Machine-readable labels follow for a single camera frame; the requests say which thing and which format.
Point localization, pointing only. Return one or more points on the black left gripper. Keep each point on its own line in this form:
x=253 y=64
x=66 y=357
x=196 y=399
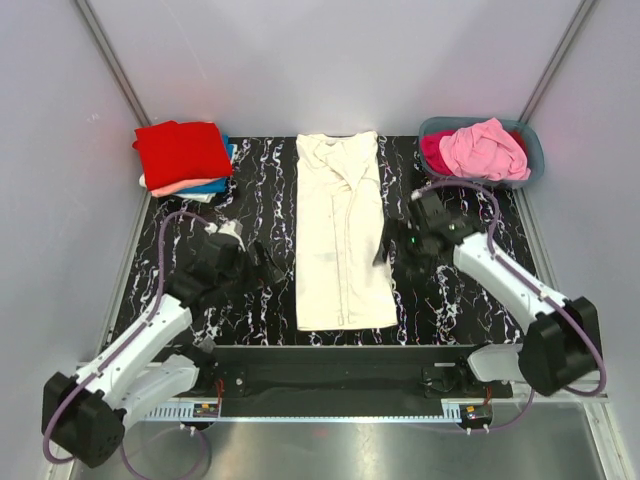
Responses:
x=264 y=274

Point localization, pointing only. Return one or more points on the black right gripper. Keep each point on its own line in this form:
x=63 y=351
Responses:
x=414 y=265

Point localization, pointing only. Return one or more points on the cream white t shirt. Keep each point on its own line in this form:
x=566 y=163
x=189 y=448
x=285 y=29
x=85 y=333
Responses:
x=339 y=284

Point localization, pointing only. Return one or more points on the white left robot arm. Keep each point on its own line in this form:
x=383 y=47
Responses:
x=88 y=413

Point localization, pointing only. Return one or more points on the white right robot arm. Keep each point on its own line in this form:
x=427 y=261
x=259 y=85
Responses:
x=558 y=351

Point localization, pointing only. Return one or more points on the teal folded shirt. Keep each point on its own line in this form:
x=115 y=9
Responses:
x=217 y=186

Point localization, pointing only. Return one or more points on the magenta crumpled shirt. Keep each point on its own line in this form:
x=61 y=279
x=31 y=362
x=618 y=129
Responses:
x=435 y=155

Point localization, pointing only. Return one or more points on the red folded shirt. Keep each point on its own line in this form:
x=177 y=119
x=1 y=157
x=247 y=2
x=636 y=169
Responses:
x=171 y=151

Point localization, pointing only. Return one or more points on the pink crumpled shirt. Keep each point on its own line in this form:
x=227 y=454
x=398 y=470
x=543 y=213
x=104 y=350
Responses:
x=484 y=150

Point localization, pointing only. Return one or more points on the blue plastic laundry basket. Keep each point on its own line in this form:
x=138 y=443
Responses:
x=525 y=135

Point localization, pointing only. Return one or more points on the white slotted cable duct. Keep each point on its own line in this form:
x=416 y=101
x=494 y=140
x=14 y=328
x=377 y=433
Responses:
x=201 y=412

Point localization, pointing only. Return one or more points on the left aluminium frame post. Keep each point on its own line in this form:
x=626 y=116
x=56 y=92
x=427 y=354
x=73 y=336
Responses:
x=113 y=64

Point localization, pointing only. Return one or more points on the aluminium frame post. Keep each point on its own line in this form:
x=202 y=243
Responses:
x=113 y=64
x=568 y=39

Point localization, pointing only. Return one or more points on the right aluminium frame post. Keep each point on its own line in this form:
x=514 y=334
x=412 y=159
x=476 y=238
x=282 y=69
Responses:
x=568 y=39

